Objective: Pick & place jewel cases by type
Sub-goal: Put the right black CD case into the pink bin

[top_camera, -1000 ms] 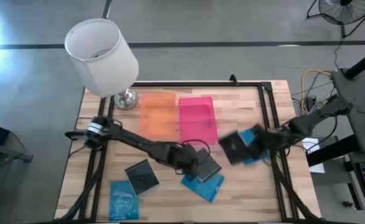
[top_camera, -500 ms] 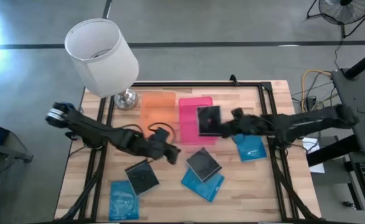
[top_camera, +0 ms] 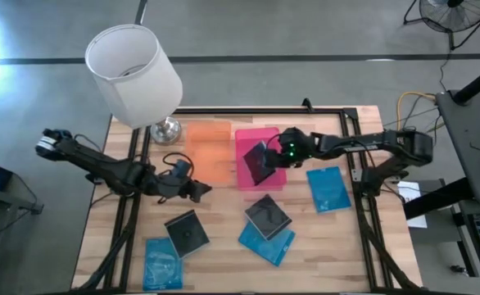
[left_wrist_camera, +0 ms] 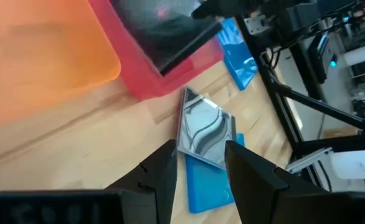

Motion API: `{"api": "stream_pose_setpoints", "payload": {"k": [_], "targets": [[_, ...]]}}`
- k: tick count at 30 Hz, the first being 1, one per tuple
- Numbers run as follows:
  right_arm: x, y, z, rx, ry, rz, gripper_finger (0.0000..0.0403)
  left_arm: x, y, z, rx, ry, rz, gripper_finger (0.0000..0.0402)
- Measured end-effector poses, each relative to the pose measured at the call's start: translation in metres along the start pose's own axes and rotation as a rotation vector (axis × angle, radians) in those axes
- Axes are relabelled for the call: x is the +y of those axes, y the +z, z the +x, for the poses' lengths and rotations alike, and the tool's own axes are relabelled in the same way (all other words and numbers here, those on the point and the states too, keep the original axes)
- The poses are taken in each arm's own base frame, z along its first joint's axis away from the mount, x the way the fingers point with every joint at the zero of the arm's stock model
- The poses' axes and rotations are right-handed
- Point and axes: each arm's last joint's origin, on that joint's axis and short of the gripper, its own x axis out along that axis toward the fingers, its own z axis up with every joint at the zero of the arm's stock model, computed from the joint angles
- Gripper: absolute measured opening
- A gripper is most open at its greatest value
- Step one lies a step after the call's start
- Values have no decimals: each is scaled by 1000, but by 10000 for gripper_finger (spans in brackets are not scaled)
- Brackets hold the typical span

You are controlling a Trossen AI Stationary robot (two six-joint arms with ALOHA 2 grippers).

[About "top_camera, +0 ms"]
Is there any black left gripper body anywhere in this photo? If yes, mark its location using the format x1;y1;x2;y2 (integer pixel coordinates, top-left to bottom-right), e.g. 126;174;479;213
150;174;196;204

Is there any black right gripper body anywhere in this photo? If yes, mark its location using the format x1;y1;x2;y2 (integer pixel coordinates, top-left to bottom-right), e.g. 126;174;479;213
276;126;321;170

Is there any blue disc case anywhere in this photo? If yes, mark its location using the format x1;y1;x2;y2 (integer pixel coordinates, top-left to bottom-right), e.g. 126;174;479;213
142;236;184;292
238;220;297;267
306;166;352;214

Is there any pink translucent plastic bin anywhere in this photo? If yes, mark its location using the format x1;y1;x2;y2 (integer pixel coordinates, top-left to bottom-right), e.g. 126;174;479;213
234;126;288;192

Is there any white paper sheet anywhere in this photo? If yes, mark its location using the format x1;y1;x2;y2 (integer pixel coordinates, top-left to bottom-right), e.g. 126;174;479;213
397;180;428;229

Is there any white shade table lamp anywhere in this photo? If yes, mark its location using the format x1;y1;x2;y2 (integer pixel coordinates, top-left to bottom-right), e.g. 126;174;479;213
84;23;183;147

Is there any black desk leg beam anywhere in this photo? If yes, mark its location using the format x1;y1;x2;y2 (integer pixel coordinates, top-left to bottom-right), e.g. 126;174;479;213
403;178;474;220

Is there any grey desk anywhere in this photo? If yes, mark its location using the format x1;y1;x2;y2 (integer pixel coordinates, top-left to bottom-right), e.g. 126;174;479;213
435;88;480;204

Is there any black slanted pole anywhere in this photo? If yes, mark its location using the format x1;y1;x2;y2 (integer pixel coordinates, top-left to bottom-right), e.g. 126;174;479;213
452;59;480;104

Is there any black floor fan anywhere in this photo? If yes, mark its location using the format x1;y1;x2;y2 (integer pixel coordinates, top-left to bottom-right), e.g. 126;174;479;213
403;0;480;51

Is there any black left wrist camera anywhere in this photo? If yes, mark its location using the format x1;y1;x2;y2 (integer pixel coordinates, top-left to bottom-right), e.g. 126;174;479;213
170;158;194;178

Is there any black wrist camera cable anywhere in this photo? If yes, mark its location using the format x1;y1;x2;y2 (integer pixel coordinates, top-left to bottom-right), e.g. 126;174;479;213
161;152;195;173

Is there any black aluminium table frame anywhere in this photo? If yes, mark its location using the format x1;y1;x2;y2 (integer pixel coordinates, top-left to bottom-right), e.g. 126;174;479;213
74;106;421;295

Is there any yellow cable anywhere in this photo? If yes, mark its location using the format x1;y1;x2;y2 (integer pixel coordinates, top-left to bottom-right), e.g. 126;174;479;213
396;91;437;132

